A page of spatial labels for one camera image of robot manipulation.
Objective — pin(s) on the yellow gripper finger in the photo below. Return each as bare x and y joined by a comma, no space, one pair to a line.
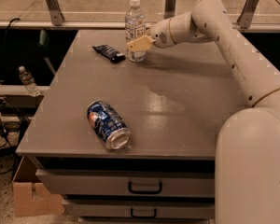
140,44

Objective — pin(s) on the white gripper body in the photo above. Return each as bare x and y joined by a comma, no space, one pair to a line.
160,36

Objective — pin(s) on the clear plastic water bottle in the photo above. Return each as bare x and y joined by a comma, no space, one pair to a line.
135,26

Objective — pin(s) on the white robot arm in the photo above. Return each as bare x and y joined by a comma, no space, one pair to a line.
247,169

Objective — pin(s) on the dark blue rxbar wrapper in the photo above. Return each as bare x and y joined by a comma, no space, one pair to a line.
110,53

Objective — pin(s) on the blue pepsi soda can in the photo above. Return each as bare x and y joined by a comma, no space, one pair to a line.
108,125

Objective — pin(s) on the upper grey drawer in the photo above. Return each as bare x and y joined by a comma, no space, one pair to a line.
136,183

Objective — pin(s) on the grey drawer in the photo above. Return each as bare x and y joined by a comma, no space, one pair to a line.
136,183
139,209

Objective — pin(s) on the lower grey drawer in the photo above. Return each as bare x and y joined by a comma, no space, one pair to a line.
139,209

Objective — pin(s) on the cardboard box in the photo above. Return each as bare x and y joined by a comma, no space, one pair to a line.
31,197

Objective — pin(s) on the middle metal bracket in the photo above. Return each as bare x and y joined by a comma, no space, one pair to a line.
169,10

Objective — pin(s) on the metal bracket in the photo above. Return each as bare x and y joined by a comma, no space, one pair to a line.
245,19
169,10
55,12

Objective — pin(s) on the right metal bracket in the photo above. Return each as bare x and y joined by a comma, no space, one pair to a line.
245,19

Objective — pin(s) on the left metal bracket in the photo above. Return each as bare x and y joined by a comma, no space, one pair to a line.
55,12

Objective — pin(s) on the green handled tool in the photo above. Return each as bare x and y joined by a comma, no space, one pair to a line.
43,44

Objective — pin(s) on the small water bottle on rail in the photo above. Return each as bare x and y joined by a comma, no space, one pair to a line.
28,81

